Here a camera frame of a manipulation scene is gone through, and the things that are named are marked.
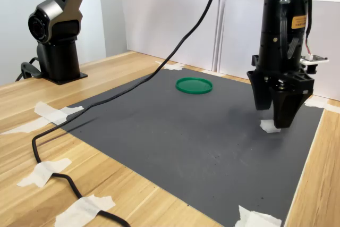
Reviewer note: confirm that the small white plastic terminal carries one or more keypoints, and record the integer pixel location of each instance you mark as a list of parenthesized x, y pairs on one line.
[(267, 126)]

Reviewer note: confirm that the round green lid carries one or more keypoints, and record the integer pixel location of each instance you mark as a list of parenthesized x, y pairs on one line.
[(194, 85)]

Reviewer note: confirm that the white partition panel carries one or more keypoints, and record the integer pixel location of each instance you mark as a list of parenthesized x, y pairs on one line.
[(239, 33), (172, 25)]

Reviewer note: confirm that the dark grey mat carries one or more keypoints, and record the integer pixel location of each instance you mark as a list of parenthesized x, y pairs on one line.
[(172, 136)]

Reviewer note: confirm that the black table clamp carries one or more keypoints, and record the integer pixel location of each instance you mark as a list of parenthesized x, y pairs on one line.
[(27, 68)]

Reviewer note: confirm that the small white wrist camera board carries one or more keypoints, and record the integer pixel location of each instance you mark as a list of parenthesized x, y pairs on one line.
[(313, 60)]

